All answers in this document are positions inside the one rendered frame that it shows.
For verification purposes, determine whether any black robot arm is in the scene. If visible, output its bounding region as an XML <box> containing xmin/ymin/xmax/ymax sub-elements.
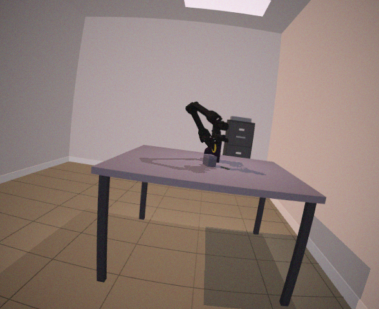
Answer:
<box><xmin>185</xmin><ymin>101</ymin><xmax>228</xmax><ymax>148</ymax></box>

